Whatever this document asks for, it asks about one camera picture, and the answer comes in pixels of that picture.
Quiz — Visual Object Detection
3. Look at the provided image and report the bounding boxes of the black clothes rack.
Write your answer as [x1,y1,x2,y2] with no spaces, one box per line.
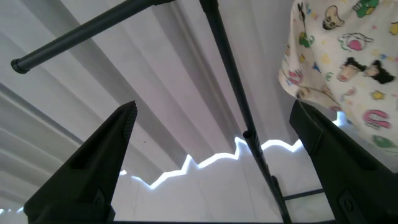
[10,0,326,223]

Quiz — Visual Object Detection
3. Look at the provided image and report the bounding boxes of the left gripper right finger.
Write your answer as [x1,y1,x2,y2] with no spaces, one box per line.
[289,99,398,223]

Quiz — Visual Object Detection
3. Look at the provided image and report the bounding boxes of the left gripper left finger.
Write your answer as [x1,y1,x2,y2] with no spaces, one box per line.
[23,100,139,223]

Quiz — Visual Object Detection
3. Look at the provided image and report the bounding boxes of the cream printed garment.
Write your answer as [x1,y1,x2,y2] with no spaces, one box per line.
[278,0,398,153]

